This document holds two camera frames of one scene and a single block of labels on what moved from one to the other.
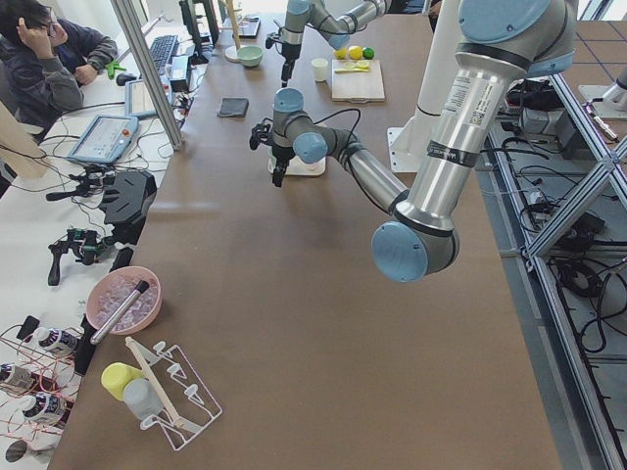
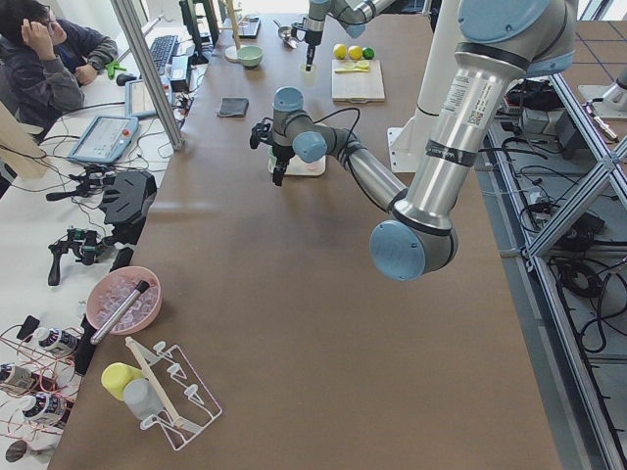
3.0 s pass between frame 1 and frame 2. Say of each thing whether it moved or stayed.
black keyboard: stayed
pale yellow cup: moved
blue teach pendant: stayed
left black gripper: stayed
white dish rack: stayed
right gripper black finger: moved
